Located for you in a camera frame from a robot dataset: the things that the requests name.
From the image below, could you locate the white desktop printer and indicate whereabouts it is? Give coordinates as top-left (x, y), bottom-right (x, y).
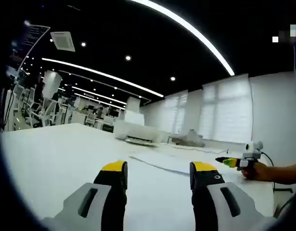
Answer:
top-left (113, 96), bottom-right (163, 147)

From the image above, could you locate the ceiling air conditioner unit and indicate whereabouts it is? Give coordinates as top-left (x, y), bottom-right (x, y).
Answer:
top-left (50, 31), bottom-right (76, 52)

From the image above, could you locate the person's right hand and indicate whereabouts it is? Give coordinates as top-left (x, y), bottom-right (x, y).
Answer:
top-left (241, 161), bottom-right (269, 181)

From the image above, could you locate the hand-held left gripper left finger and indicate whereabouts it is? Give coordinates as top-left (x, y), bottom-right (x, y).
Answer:
top-left (42, 160), bottom-right (128, 231)

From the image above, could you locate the narrow white window blind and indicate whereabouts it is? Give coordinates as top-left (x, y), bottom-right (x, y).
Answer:
top-left (162, 92), bottom-right (188, 135)

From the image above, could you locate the white table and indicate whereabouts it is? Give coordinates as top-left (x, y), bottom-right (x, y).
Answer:
top-left (1, 122), bottom-right (276, 231)

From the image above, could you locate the hanging dark display screen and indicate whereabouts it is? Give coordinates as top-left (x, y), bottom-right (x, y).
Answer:
top-left (10, 24), bottom-right (51, 70)

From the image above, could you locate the black office chair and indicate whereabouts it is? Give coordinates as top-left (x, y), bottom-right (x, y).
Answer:
top-left (272, 190), bottom-right (296, 218)

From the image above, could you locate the wide white window blind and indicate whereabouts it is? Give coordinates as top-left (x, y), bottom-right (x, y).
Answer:
top-left (202, 74), bottom-right (254, 145)

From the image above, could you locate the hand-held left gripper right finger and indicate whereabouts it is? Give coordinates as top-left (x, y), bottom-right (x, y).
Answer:
top-left (189, 161), bottom-right (278, 231)

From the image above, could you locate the grey desktop device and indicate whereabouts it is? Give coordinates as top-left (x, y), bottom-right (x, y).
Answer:
top-left (169, 129), bottom-right (206, 148)

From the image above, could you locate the curved ceiling light strip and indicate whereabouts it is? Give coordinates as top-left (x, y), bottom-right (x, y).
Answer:
top-left (131, 0), bottom-right (235, 76)

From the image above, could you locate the white paper sheet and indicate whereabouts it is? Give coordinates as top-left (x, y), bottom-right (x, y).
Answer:
top-left (128, 148), bottom-right (235, 177)

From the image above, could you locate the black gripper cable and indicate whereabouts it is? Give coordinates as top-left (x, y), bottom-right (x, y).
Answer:
top-left (260, 151), bottom-right (276, 193)

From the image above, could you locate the row of white office chairs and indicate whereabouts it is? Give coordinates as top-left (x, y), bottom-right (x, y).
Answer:
top-left (8, 84), bottom-right (72, 128)

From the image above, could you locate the white square pillar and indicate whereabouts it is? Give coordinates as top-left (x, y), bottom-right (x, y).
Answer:
top-left (43, 70), bottom-right (62, 99)

